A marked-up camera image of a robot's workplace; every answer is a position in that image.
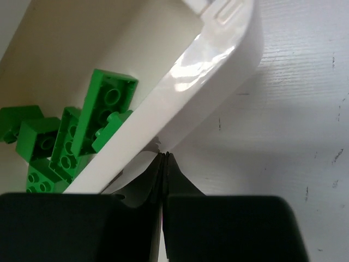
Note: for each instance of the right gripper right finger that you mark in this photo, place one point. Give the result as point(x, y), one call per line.
point(198, 227)

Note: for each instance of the long green lego brick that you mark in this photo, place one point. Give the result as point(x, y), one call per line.
point(108, 92)

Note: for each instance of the white drawer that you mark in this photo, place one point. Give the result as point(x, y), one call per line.
point(186, 63)

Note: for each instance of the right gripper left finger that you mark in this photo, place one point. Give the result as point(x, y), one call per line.
point(122, 226)

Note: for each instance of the green lego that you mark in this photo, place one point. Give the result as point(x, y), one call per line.
point(63, 162)

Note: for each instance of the green square lego brick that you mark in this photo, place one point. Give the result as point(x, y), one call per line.
point(114, 122)

